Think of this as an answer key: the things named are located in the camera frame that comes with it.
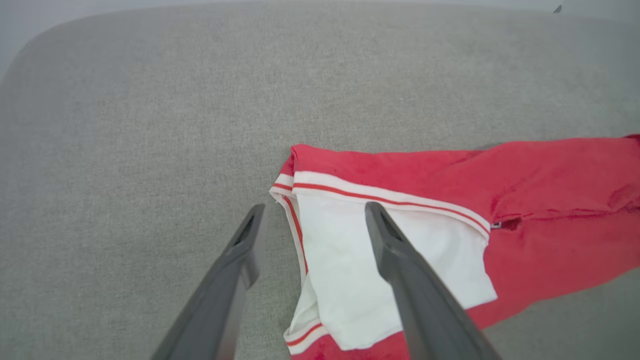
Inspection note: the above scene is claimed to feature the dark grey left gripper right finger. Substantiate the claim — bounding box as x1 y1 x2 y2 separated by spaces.
364 201 502 360

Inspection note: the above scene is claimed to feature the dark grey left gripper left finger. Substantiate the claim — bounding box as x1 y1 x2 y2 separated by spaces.
152 203 266 360

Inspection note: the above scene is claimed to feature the red and white garment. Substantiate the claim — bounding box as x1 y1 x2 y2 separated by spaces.
269 134 640 360

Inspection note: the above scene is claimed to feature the grey fabric sofa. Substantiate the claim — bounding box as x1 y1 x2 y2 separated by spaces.
0 0 640 360

